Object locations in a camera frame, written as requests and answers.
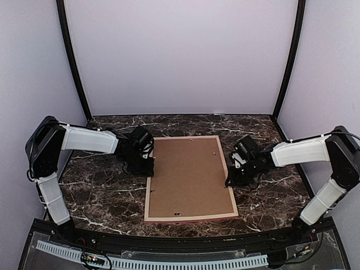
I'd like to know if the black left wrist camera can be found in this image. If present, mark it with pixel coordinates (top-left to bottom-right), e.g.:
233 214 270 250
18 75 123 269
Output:
130 126 155 153

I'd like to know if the pink wooden picture frame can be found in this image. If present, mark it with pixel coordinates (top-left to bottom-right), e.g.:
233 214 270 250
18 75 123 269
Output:
143 134 240 224

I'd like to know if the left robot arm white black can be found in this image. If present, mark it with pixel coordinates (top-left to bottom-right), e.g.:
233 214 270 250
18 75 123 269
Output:
25 116 155 245

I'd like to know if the white slotted cable duct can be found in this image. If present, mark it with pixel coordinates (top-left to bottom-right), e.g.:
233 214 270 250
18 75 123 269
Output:
35 240 268 269

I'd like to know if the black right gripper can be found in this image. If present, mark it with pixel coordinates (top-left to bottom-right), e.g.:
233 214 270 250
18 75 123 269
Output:
226 159 259 186

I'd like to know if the black corner post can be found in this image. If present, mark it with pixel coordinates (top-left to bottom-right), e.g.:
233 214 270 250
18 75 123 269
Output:
56 0 92 121
272 0 306 122

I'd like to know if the black right corner post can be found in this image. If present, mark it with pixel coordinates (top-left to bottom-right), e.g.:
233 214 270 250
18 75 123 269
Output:
272 0 306 122

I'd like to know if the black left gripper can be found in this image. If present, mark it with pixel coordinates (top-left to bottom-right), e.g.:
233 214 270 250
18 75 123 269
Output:
121 150 155 177

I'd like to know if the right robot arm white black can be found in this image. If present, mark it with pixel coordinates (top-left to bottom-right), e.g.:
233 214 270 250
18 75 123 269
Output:
224 125 359 244

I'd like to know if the black front table rail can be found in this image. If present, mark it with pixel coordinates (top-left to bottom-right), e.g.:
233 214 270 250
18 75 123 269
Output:
30 218 335 254

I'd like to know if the black left corner post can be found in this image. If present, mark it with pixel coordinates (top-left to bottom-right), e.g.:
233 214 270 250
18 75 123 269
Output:
56 0 92 121

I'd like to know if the brown cardboard backing board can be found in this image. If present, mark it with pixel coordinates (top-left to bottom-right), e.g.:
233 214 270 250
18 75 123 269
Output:
148 138 236 218

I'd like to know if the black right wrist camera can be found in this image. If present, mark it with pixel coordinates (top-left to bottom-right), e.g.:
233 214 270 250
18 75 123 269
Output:
234 135 258 160

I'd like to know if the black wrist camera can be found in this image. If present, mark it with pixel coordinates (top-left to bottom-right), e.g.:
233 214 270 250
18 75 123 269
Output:
234 135 258 160
130 126 155 153

